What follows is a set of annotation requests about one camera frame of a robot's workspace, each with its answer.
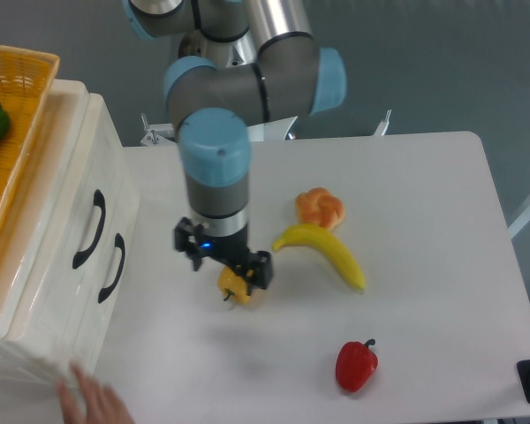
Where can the yellow bell pepper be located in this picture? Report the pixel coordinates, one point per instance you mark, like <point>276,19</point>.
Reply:
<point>233,288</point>

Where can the white plastic drawer cabinet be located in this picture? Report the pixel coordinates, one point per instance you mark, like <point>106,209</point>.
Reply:
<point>27,380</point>

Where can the knotted bread roll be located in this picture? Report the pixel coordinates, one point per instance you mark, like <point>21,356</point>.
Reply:
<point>320,207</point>

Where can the person's hand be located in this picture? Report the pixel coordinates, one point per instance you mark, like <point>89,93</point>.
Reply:
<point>103,404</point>

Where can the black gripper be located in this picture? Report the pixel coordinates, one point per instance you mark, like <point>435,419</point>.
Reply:
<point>196,243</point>

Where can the red bell pepper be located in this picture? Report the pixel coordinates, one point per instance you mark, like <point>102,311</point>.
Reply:
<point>355,364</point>

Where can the yellow banana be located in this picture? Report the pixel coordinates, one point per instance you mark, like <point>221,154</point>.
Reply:
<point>325,242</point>

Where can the orange woven basket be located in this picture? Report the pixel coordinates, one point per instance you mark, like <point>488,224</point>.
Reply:
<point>26,78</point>

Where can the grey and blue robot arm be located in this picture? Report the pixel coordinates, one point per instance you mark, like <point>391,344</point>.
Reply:
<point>211,108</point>

